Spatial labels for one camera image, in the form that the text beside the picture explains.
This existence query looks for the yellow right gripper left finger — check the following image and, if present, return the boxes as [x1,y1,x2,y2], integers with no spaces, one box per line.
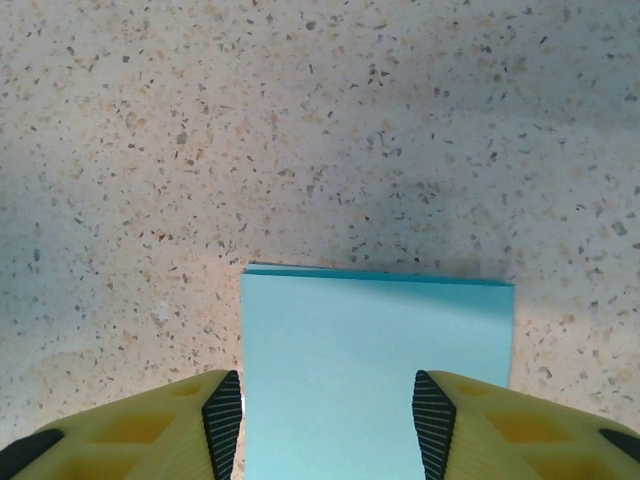
[0,369,246,480]

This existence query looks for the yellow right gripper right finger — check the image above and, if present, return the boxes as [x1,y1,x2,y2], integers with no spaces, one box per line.
[412,369,640,480]

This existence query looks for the light blue cloth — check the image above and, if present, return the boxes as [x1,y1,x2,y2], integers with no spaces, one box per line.
[240,262,517,480]

